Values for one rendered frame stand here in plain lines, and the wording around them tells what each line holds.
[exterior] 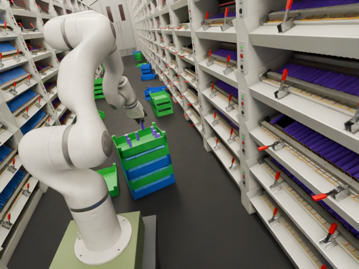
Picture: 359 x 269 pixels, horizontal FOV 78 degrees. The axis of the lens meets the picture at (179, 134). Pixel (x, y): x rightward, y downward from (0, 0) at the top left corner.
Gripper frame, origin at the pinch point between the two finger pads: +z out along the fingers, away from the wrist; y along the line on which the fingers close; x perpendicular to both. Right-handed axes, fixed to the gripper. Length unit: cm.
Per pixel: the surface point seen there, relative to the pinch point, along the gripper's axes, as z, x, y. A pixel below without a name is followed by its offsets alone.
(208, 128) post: 42, 22, 38
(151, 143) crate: 8.9, -11.4, 6.1
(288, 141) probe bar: -27, -37, 72
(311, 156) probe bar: -31, -46, 76
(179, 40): 16, 108, 13
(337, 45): -65, -38, 75
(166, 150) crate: 18.8, -11.0, 13.1
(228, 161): 34, -12, 52
